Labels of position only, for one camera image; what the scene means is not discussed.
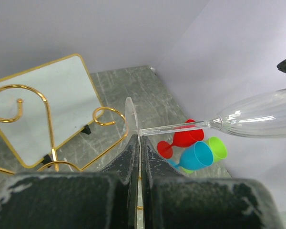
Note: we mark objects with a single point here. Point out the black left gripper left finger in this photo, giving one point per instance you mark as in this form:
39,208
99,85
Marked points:
106,199

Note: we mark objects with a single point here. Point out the red plastic goblet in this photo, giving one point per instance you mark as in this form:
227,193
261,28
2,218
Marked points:
180,139

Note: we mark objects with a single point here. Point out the blue plastic goblet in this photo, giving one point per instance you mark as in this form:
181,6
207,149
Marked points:
195,157

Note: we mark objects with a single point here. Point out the green plastic goblet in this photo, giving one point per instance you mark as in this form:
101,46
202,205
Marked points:
218,148

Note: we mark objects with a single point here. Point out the clear ribbed wine glass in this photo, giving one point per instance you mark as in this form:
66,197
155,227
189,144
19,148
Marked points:
259,116

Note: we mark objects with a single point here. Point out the gold framed whiteboard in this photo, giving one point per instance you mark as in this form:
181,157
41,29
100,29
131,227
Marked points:
71,95

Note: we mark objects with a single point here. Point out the gold wire glass rack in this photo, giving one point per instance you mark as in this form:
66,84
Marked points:
55,161

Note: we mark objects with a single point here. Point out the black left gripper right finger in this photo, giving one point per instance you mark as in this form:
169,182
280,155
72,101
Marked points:
174,201

